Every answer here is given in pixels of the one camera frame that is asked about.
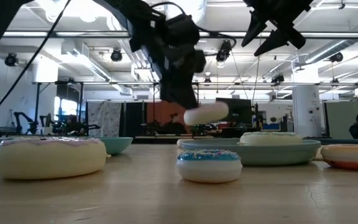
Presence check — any mint frosted donut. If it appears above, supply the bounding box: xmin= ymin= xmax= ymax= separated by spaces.
xmin=239 ymin=131 xmax=303 ymax=146

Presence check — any orange partition panel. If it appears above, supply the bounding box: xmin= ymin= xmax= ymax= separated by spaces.
xmin=146 ymin=101 xmax=198 ymax=134

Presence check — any pale blue plate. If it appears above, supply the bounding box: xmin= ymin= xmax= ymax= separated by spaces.
xmin=178 ymin=138 xmax=322 ymax=167

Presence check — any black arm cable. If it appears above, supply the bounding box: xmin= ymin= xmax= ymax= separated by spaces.
xmin=0 ymin=0 xmax=73 ymax=121

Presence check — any small orange donut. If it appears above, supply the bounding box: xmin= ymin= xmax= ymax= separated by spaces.
xmin=320 ymin=144 xmax=358 ymax=171

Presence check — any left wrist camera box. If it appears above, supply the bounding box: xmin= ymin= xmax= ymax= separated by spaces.
xmin=162 ymin=12 xmax=201 ymax=47

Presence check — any black ceiling spotlight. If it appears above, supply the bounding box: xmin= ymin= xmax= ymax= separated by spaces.
xmin=110 ymin=49 xmax=124 ymax=63
xmin=4 ymin=52 xmax=20 ymax=68
xmin=329 ymin=52 xmax=344 ymax=63
xmin=271 ymin=73 xmax=285 ymax=85

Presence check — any teal green plate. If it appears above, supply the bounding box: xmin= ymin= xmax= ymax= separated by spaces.
xmin=0 ymin=136 xmax=134 ymax=156

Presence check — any large pink frosted donut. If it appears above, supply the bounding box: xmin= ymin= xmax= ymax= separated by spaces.
xmin=183 ymin=101 xmax=229 ymax=126

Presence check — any green partition panel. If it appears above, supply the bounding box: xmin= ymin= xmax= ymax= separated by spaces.
xmin=324 ymin=101 xmax=358 ymax=140

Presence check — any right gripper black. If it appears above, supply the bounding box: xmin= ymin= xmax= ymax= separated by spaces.
xmin=241 ymin=0 xmax=315 ymax=58

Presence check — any patterned grey curtain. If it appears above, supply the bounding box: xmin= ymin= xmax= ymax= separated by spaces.
xmin=87 ymin=101 xmax=122 ymax=138

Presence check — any black monitor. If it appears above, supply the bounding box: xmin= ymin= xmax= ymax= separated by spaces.
xmin=215 ymin=98 xmax=254 ymax=124

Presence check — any white round column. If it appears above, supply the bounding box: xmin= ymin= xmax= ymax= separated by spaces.
xmin=291 ymin=67 xmax=323 ymax=138

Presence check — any large purple striped donut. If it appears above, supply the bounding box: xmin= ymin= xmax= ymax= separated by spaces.
xmin=0 ymin=137 xmax=111 ymax=180

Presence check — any small blue sprinkled donut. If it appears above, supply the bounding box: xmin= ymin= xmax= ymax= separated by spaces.
xmin=176 ymin=149 xmax=244 ymax=184

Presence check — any black overhead camera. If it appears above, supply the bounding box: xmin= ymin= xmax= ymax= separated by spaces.
xmin=215 ymin=39 xmax=232 ymax=63

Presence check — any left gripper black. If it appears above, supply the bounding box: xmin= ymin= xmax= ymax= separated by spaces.
xmin=130 ymin=29 xmax=207 ymax=110

